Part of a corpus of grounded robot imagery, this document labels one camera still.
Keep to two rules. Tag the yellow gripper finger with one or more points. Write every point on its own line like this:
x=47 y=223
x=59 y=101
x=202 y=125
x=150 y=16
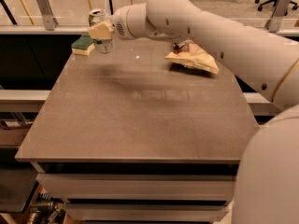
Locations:
x=101 y=31

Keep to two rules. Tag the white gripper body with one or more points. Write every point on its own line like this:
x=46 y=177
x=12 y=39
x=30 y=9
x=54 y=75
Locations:
x=119 y=24

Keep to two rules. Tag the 7up soda can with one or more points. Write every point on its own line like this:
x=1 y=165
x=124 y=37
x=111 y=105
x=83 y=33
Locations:
x=96 y=16

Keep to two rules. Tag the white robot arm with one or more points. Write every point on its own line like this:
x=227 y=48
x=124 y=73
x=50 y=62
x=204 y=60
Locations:
x=267 y=182

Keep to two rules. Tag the green yellow sponge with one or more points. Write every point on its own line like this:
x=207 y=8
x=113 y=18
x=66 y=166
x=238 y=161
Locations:
x=83 y=46

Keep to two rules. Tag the sea salt chips bag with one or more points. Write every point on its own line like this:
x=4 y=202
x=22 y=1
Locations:
x=192 y=56

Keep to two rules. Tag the upper grey drawer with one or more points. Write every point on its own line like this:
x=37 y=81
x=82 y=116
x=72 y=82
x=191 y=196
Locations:
x=139 y=187

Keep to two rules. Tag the grey drawer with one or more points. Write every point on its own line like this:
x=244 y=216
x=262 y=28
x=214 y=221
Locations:
x=139 y=187
x=146 y=212

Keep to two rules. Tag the lower grey drawer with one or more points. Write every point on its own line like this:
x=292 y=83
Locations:
x=146 y=212

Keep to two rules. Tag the box of bottles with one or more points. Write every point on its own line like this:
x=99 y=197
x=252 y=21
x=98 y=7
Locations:
x=46 y=210

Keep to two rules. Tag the left metal railing bracket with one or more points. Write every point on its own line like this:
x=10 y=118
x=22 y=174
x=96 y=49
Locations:
x=49 y=21

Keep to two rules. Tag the metal railing bracket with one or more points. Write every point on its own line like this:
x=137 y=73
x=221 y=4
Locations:
x=275 y=21
x=49 y=21

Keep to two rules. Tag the right metal railing bracket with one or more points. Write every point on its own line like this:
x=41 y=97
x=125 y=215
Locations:
x=275 y=21

